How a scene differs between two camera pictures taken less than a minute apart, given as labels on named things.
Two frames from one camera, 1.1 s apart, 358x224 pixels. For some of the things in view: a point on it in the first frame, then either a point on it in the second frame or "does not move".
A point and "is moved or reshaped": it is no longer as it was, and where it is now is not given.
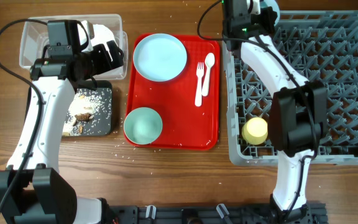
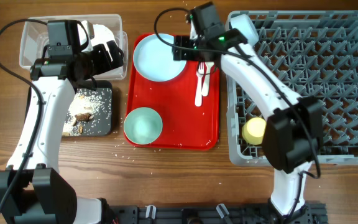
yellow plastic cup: [255, 131] does not move
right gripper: [260, 20] → [181, 54]
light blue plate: [160, 57] does not move
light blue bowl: [275, 8] is moved or reshaped
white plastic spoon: [209, 61] does not move
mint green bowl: [142, 126] does not move
